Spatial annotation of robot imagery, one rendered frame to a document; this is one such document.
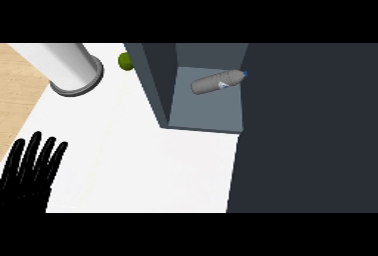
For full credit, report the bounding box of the green round fruit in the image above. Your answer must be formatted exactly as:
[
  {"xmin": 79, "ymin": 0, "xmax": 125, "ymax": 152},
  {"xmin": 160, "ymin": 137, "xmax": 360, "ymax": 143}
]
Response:
[{"xmin": 116, "ymin": 52, "xmax": 135, "ymax": 72}]

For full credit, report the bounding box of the dark grey cabinet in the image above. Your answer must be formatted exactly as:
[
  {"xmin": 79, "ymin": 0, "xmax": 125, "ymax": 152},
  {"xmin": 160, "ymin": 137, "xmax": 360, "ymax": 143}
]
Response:
[{"xmin": 122, "ymin": 43, "xmax": 250, "ymax": 135}]

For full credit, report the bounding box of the white cylinder with grey base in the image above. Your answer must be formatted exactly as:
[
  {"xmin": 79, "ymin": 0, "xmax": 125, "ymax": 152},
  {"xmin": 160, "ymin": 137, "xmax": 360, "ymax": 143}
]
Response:
[{"xmin": 7, "ymin": 43, "xmax": 104, "ymax": 98}]

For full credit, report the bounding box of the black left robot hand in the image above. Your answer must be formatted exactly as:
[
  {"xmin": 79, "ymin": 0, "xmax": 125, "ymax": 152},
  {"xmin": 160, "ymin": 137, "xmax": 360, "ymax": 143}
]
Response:
[{"xmin": 0, "ymin": 131, "xmax": 69, "ymax": 214}]

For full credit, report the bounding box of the grey water bottle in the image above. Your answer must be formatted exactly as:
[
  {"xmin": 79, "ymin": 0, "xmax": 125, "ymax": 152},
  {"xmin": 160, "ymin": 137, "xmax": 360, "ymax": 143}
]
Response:
[{"xmin": 188, "ymin": 69, "xmax": 249, "ymax": 96}]

